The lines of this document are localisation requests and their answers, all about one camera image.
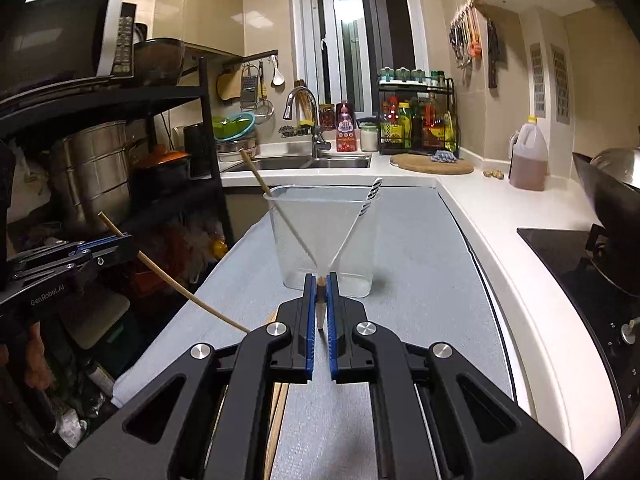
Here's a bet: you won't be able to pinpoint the brown glass bowl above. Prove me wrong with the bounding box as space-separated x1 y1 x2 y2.
132 37 186 86

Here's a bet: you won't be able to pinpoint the group of sauce bottles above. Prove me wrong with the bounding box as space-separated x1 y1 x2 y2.
381 92 458 153

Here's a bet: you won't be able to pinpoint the clear plastic utensil holder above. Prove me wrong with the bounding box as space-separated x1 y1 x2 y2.
262 184 377 298

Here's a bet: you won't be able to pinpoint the green plastic colander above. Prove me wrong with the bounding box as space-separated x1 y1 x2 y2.
212 112 256 142

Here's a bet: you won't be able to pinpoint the black cylindrical container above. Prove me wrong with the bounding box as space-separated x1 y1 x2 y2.
182 122 213 178

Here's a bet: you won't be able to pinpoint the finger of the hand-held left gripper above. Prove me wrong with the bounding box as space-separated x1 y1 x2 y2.
7 232 134 273
10 238 137 295

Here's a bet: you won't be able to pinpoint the metal wok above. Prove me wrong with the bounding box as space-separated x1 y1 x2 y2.
572 147 640 296

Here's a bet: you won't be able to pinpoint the black gas stove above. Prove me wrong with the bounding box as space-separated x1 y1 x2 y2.
517 227 640 441

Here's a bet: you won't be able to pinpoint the person's left hand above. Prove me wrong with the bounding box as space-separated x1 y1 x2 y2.
25 322 51 387

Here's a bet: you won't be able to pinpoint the stainless steel stockpot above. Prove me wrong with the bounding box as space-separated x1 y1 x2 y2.
50 120 138 233

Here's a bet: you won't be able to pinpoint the sink sponge rack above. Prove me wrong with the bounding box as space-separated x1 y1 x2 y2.
279 122 316 139

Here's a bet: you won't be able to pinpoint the hanging cleaver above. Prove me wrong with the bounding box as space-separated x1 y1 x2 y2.
487 20 502 90

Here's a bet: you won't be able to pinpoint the round wooden board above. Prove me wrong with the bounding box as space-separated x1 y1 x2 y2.
390 152 475 176

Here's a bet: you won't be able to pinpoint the plastic cooking oil jug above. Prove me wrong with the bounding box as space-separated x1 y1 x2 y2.
509 116 548 192

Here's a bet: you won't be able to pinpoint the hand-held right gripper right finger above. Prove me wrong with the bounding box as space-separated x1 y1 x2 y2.
325 272 586 480

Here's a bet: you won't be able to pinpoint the grey wall vent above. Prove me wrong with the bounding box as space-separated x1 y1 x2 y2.
550 44 571 126
529 42 545 118

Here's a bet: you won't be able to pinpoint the black metal shelf rack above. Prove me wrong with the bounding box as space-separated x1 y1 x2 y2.
0 57 236 461

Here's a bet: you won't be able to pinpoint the beige board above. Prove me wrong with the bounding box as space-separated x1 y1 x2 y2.
62 287 132 351

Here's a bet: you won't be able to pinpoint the hanging wooden cutting board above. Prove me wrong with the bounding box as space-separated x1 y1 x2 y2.
216 67 243 101

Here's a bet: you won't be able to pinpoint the chrome kitchen faucet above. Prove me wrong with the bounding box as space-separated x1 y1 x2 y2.
283 86 331 158

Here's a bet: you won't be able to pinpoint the stainless steel sink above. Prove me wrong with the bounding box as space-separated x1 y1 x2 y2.
222 154 373 173

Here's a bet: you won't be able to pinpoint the white spoon with striped handle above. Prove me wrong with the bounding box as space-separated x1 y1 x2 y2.
327 176 385 278

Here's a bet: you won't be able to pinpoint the row of green-capped spice jars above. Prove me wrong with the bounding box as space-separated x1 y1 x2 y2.
379 66 446 84

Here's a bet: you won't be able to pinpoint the single wooden chopstick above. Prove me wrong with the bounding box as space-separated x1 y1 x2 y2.
97 211 250 335
315 279 327 331
239 149 318 266

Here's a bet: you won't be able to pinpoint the grey table mat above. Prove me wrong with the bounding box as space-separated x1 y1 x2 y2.
112 185 518 480

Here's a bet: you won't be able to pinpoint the kitchen window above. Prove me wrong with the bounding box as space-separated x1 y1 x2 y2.
292 0 431 116

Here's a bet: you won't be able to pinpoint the red plastic bags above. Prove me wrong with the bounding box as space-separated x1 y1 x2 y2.
125 220 213 301

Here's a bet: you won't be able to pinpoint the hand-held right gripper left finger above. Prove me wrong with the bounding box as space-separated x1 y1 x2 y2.
57 274 318 480

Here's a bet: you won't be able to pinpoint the black microwave oven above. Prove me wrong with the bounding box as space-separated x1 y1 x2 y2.
0 0 138 106

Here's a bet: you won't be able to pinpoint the black pot with orange lid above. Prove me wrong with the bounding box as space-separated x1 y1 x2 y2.
134 145 192 196

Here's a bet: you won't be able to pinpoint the hanging metal grater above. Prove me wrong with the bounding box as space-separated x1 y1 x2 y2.
240 66 260 111

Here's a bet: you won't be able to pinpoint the pink dish soap bottle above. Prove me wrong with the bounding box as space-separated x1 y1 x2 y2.
335 100 358 153

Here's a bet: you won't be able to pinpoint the group of hanging kitchen tools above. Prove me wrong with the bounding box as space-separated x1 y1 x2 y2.
449 2 483 68

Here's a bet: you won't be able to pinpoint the steel basin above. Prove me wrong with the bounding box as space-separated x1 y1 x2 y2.
216 137 258 161

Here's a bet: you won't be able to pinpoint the black wire spice rack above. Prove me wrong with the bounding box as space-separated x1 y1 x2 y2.
377 77 460 156

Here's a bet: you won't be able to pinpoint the white plastic bag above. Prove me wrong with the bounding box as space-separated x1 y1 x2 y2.
10 150 53 221

